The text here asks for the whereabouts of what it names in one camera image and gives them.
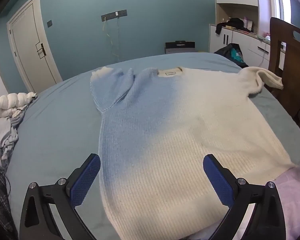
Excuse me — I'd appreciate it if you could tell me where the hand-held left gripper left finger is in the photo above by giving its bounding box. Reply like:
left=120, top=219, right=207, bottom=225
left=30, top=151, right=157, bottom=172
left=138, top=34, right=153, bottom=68
left=19, top=153, right=101, bottom=240

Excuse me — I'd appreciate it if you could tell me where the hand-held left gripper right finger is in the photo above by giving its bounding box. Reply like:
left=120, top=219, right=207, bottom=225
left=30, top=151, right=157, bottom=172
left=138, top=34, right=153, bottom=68
left=203, top=154, right=286, bottom=240

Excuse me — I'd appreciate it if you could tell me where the white knit sweater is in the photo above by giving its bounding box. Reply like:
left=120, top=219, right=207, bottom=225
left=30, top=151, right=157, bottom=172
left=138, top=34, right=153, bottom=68
left=90, top=66, right=296, bottom=240

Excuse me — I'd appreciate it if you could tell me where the bed with blue sheet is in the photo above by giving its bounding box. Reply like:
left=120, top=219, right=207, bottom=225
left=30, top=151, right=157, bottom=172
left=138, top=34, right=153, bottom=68
left=4, top=52, right=300, bottom=240

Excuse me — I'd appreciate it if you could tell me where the pink cloth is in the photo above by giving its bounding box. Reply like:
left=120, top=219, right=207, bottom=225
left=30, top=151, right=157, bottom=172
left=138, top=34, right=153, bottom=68
left=190, top=164, right=300, bottom=240

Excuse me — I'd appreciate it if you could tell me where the dark plaid cloth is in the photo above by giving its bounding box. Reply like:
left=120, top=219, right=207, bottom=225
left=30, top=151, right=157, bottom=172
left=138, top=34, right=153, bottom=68
left=0, top=165, right=18, bottom=240

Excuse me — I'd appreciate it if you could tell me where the grey cloth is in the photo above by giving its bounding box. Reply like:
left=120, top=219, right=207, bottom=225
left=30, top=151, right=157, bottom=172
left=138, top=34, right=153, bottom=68
left=0, top=110, right=25, bottom=170

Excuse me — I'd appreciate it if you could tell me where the white puffer jacket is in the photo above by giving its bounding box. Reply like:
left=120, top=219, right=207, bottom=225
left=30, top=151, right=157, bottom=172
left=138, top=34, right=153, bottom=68
left=0, top=92, right=38, bottom=124

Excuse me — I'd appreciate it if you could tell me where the teal packet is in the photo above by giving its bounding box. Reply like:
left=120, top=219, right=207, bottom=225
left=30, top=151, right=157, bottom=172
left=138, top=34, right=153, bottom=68
left=230, top=48, right=243, bottom=63

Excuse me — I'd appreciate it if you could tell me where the black bag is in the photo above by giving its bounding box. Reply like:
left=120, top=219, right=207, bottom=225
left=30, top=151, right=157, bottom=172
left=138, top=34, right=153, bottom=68
left=213, top=43, right=248, bottom=68

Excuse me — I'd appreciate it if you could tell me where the dark wooden chair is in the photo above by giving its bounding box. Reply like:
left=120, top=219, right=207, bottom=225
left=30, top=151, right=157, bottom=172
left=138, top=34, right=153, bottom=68
left=264, top=17, right=300, bottom=140

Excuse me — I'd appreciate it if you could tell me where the white drawer cabinet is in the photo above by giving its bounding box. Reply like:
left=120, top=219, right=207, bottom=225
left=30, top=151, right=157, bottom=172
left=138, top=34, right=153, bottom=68
left=209, top=24, right=285, bottom=68

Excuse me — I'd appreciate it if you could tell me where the black and grey box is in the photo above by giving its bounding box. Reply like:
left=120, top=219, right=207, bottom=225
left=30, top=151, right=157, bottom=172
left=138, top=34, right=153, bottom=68
left=165, top=41, right=196, bottom=55

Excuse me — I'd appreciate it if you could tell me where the white door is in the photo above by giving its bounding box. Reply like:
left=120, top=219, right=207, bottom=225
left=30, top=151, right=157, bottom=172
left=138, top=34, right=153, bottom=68
left=7, top=0, right=63, bottom=93

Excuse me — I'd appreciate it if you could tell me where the black garment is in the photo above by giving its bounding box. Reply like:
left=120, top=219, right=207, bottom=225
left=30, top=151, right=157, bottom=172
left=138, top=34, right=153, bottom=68
left=215, top=18, right=244, bottom=35

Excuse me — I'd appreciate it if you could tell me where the window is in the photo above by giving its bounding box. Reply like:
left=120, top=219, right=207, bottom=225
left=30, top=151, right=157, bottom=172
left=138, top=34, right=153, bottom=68
left=270, top=0, right=292, bottom=22

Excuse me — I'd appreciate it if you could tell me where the door handle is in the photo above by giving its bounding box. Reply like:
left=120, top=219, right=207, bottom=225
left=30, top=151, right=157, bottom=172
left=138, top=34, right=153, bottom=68
left=36, top=43, right=46, bottom=59

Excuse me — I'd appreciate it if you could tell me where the dark wall outlet panel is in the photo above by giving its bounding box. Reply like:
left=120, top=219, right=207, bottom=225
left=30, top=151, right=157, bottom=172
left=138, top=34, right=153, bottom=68
left=101, top=9, right=127, bottom=21

